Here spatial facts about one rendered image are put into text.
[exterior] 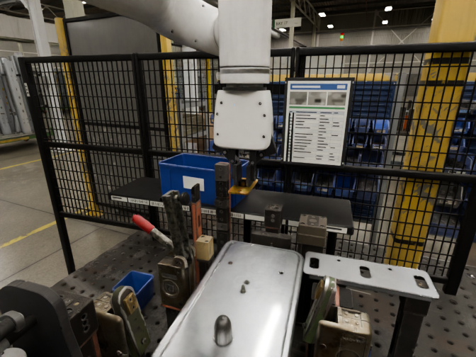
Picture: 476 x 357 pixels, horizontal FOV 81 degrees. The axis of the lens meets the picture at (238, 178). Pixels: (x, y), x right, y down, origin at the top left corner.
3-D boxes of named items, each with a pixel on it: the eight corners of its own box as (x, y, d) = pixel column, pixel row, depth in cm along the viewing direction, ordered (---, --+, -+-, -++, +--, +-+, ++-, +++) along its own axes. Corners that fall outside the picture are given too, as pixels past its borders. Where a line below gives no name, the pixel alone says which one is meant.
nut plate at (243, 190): (247, 195, 49) (247, 189, 49) (227, 193, 50) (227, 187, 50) (258, 180, 57) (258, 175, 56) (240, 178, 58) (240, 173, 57)
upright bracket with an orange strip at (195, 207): (202, 343, 84) (195, 187, 68) (199, 341, 84) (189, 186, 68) (207, 335, 86) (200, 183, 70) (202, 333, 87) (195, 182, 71)
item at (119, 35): (193, 235, 279) (179, 4, 214) (185, 241, 266) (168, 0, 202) (96, 211, 330) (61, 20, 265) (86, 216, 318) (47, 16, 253)
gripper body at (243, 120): (207, 81, 45) (210, 149, 49) (270, 81, 43) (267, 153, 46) (224, 81, 52) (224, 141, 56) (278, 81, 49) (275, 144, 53)
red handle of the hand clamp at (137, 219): (185, 260, 62) (129, 217, 62) (180, 266, 62) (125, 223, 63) (193, 250, 65) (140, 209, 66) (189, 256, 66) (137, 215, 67)
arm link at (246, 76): (209, 67, 44) (210, 87, 45) (263, 66, 42) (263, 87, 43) (227, 69, 52) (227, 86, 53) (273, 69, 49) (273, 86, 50)
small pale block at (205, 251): (212, 353, 80) (207, 243, 68) (201, 350, 81) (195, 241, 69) (217, 343, 83) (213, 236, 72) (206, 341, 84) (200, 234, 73)
